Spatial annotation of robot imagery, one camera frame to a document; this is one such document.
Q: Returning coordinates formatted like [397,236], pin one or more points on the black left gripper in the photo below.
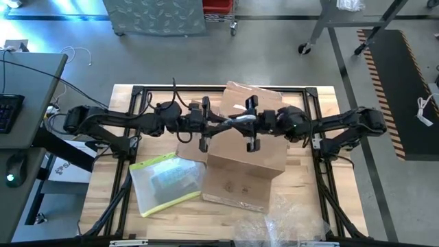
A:
[195,120]

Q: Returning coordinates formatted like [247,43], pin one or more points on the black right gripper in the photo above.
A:
[265,120]

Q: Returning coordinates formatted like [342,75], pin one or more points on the brown cardboard box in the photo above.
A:
[247,154]

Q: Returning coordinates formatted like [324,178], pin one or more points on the teal desk calculator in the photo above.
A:
[161,185]

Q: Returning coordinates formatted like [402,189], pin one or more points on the clear pouch with green edge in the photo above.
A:
[147,202]

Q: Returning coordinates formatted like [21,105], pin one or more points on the clear bubble wrap sheet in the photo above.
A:
[295,223]

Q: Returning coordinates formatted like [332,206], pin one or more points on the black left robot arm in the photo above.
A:
[113,121]

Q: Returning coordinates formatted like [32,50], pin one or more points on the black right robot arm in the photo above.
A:
[343,125]

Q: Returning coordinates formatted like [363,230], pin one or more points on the white printed box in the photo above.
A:
[68,169]

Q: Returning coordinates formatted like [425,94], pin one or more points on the white plastic bag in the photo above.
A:
[350,4]

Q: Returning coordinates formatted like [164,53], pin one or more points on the black hazard-striped floor mat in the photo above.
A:
[401,85]

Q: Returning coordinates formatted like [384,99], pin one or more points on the black desk leg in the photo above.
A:
[58,147]

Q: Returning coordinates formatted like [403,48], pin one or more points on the white power adapter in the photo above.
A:
[51,110]

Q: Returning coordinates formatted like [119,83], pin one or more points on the grey desk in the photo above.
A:
[31,82]

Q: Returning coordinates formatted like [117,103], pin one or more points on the black computer mouse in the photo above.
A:
[15,169]

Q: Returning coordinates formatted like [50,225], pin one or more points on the black keyboard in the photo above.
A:
[8,113]

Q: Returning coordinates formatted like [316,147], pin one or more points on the black aluminium table frame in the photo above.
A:
[311,92]

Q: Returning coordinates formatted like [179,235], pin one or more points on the grey rolling table frame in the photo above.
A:
[329,13]

